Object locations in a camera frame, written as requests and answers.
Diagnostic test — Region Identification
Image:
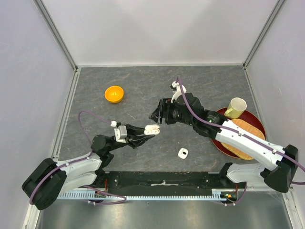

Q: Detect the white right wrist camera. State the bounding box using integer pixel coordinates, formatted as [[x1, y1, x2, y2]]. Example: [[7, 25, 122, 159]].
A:
[[170, 81, 187, 103]]

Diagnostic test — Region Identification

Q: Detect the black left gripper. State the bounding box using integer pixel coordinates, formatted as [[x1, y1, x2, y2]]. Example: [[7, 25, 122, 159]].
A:
[[107, 124, 154, 152]]

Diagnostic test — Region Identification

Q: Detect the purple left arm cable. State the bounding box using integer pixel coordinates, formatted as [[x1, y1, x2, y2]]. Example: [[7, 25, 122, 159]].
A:
[[29, 110, 127, 205]]

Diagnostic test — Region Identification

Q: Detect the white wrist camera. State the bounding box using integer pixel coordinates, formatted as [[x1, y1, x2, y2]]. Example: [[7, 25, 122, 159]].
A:
[[114, 125, 128, 143], [170, 81, 187, 103]]

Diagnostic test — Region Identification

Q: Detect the pale yellow mug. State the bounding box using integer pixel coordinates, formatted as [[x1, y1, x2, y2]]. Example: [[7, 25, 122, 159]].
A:
[[224, 97, 247, 119]]

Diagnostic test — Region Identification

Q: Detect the dark red round tray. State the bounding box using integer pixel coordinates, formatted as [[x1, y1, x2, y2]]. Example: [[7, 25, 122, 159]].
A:
[[212, 110, 266, 159]]

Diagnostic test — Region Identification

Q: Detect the woven bamboo basket tray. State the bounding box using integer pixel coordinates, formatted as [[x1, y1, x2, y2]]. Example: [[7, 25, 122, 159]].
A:
[[221, 119, 265, 160]]

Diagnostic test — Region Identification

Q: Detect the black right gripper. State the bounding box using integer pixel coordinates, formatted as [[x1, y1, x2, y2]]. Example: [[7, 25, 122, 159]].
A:
[[149, 97, 195, 126]]

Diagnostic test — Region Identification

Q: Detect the aluminium frame rail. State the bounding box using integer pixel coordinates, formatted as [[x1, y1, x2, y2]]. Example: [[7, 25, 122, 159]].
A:
[[33, 0, 78, 72]]

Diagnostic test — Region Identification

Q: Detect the light blue cable duct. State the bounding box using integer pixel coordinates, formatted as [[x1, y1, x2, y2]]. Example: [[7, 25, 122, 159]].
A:
[[57, 189, 232, 201]]

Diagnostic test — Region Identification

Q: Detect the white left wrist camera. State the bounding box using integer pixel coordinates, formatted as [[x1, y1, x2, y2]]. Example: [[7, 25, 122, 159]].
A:
[[114, 125, 128, 143]]

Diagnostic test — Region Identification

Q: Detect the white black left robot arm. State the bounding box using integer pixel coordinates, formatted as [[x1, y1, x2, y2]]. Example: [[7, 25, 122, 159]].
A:
[[21, 121, 160, 210]]

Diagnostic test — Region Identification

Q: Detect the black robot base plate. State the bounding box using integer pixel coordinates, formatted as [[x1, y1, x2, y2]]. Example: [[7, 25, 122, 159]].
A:
[[90, 170, 248, 197]]

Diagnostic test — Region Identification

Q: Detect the orange plastic bowl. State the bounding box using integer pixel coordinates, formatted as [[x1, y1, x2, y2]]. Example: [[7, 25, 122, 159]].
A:
[[104, 85, 124, 104]]

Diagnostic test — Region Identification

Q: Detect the white earbud charging case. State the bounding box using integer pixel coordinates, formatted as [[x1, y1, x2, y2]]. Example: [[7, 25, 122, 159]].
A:
[[143, 124, 160, 135]]

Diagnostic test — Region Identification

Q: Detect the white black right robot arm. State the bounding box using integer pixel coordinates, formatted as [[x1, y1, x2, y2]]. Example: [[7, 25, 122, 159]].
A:
[[149, 93, 298, 193]]

